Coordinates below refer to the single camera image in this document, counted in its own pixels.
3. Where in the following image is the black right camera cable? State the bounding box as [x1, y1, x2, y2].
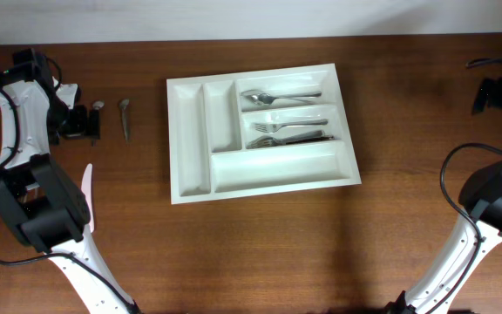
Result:
[424, 55, 502, 314]

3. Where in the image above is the small steel teaspoon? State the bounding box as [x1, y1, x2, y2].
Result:
[119, 99, 130, 142]
[92, 100, 105, 111]

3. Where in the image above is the steel tablespoon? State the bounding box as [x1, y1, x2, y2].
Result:
[248, 92, 322, 106]
[241, 89, 322, 99]

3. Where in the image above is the white plastic cutlery tray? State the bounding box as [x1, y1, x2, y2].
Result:
[166, 64, 361, 204]

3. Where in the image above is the black handled fork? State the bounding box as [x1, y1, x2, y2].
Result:
[247, 130, 335, 149]

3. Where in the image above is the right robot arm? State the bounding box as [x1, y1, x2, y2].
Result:
[384, 78, 502, 313]

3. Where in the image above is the steel fork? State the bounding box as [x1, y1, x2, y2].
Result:
[252, 119, 329, 133]

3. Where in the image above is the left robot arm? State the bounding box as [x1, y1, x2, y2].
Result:
[0, 49, 139, 313]

